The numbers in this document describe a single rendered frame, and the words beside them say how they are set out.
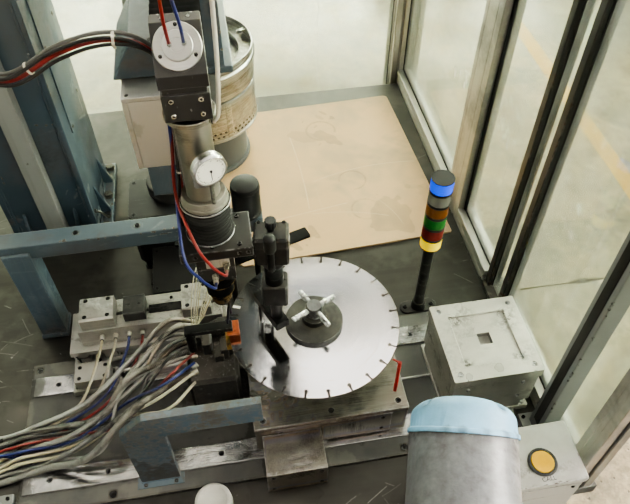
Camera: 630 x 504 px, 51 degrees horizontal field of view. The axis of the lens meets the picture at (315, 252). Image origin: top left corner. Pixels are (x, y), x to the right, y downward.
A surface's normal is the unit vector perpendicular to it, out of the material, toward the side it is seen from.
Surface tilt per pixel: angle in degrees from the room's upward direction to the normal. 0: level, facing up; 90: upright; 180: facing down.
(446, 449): 26
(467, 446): 7
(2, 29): 90
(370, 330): 0
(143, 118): 90
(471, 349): 0
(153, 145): 90
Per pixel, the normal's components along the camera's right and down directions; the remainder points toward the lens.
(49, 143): 0.16, 0.75
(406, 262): 0.00, -0.65
